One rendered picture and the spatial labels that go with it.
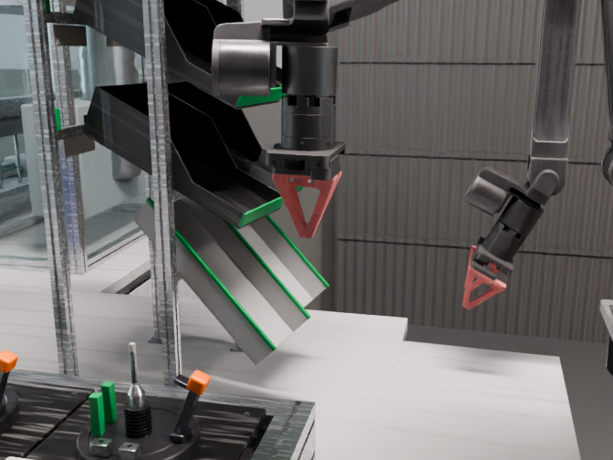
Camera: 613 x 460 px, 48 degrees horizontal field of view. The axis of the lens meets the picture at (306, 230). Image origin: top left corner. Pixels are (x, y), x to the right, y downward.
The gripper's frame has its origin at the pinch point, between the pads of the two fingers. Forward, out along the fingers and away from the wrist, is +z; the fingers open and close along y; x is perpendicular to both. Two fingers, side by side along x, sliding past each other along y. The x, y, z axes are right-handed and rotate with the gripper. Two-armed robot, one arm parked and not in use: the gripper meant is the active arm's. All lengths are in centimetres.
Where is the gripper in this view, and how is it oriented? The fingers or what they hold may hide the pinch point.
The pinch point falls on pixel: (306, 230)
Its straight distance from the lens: 76.2
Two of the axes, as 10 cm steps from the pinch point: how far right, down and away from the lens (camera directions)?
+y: -2.3, 2.5, -9.4
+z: -0.2, 9.6, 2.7
